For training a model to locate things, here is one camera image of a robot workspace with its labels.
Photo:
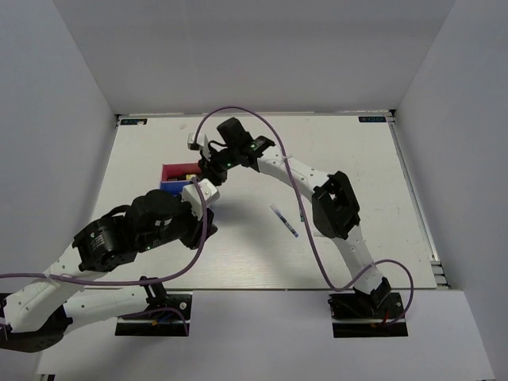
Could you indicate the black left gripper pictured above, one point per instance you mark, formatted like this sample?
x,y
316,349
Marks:
x,y
195,237

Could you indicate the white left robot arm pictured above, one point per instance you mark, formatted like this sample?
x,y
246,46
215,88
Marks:
x,y
40,314

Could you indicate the left corner table sticker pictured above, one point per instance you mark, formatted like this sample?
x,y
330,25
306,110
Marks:
x,y
133,121

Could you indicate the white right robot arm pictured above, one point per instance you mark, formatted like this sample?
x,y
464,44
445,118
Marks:
x,y
335,211

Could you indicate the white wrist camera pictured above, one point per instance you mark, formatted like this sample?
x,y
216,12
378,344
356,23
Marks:
x,y
202,194
199,143

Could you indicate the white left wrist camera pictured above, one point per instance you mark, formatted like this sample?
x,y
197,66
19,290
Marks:
x,y
202,194

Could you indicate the pink blue tiered organizer box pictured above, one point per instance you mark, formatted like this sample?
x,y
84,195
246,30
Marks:
x,y
170,192

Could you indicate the corner table sticker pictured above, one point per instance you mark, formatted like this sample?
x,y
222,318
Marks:
x,y
372,119
133,121

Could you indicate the right corner table sticker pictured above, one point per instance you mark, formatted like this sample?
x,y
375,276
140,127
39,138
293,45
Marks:
x,y
372,119

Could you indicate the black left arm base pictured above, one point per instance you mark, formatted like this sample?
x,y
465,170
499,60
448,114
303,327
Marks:
x,y
169,319

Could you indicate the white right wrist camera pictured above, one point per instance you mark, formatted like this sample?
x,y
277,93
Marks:
x,y
199,143

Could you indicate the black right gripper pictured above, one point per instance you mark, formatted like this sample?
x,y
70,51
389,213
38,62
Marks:
x,y
210,170

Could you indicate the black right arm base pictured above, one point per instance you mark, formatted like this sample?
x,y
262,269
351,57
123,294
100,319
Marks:
x,y
352,320

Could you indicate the blue ink pen refill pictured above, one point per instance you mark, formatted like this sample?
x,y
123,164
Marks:
x,y
287,224

